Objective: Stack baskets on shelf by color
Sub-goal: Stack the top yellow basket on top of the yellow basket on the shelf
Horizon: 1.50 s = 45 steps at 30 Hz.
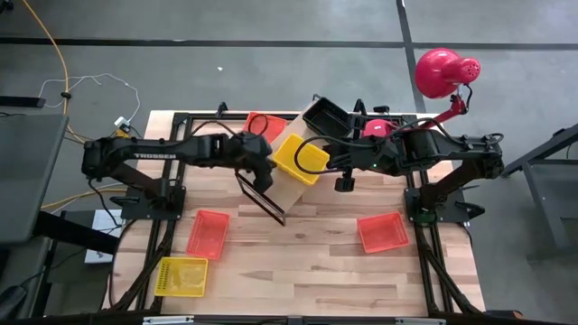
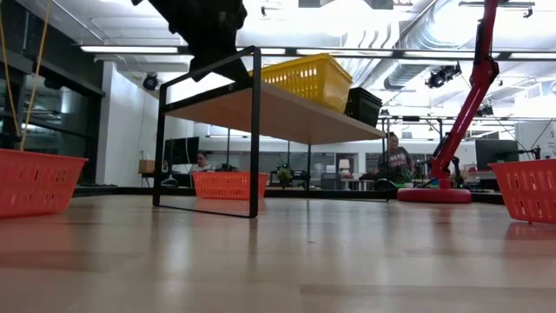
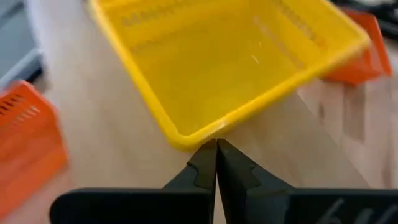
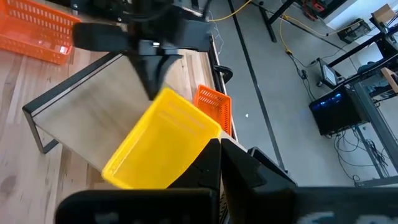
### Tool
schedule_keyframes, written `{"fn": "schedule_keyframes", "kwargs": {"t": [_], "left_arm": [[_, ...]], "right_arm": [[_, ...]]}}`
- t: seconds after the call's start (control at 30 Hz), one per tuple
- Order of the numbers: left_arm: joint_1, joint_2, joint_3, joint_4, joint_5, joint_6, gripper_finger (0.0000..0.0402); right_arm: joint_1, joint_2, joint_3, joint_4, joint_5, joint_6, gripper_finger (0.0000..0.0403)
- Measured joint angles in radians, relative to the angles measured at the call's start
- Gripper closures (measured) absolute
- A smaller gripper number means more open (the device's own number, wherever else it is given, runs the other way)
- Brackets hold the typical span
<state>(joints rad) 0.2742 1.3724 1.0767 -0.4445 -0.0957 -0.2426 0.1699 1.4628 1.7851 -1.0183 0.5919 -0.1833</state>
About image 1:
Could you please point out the yellow plastic basket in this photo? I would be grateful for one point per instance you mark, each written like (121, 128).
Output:
(180, 276)
(286, 158)

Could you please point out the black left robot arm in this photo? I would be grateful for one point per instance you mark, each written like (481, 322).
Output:
(153, 155)

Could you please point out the black flat bar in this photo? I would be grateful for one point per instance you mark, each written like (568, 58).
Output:
(22, 101)

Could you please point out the wooden shelf black metal frame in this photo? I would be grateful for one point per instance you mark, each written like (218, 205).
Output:
(289, 194)

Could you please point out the red desk lamp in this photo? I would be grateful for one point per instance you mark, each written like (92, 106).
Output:
(440, 72)

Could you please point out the black rig frame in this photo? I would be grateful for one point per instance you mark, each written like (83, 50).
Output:
(180, 123)

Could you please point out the white paper sheet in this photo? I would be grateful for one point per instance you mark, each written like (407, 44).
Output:
(101, 225)

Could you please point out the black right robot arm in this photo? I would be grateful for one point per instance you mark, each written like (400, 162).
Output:
(451, 146)

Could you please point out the grey side table black frame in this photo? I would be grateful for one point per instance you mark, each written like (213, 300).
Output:
(551, 203)

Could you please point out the black plastic basket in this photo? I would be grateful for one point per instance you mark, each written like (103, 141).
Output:
(325, 118)

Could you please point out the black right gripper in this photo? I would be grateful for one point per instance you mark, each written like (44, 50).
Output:
(379, 155)

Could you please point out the red plastic basket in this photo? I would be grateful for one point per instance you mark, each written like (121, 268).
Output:
(276, 131)
(383, 232)
(207, 234)

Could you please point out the white power adapter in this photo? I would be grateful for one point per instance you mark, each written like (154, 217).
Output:
(122, 122)

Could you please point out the grey desk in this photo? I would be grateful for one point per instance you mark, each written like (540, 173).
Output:
(27, 171)

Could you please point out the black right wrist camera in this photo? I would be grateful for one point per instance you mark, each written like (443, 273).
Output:
(344, 184)

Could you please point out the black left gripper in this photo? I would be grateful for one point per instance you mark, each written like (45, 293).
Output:
(248, 151)

